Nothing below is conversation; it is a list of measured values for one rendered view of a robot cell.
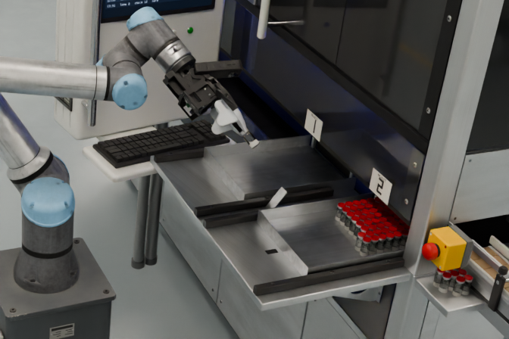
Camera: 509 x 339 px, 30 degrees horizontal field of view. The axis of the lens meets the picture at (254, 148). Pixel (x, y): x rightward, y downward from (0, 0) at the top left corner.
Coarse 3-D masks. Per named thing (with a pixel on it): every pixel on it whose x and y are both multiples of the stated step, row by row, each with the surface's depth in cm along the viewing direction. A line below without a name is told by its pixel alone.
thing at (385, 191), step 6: (372, 174) 237; (378, 174) 234; (372, 180) 237; (378, 180) 235; (384, 180) 232; (372, 186) 237; (384, 186) 232; (390, 186) 230; (384, 192) 233; (390, 192) 231; (384, 198) 233
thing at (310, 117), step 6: (312, 114) 260; (306, 120) 263; (312, 120) 260; (318, 120) 257; (306, 126) 264; (312, 126) 261; (318, 126) 258; (312, 132) 261; (318, 132) 258; (318, 138) 259
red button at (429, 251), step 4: (424, 244) 215; (428, 244) 214; (432, 244) 214; (424, 248) 214; (428, 248) 214; (432, 248) 213; (436, 248) 214; (424, 252) 215; (428, 252) 213; (432, 252) 213; (436, 252) 213; (424, 256) 215; (428, 256) 214; (432, 256) 213; (436, 256) 214
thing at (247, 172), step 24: (240, 144) 268; (264, 144) 272; (288, 144) 276; (216, 168) 258; (240, 168) 262; (264, 168) 264; (288, 168) 266; (312, 168) 267; (240, 192) 246; (264, 192) 246; (288, 192) 250
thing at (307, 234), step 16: (272, 208) 239; (288, 208) 241; (304, 208) 244; (320, 208) 246; (336, 208) 249; (272, 224) 232; (288, 224) 239; (304, 224) 240; (320, 224) 241; (336, 224) 242; (272, 240) 232; (288, 240) 233; (304, 240) 234; (320, 240) 235; (336, 240) 236; (352, 240) 236; (288, 256) 226; (304, 256) 228; (320, 256) 228; (336, 256) 229; (352, 256) 230; (368, 256) 225; (384, 256) 227; (400, 256) 230; (304, 272) 219
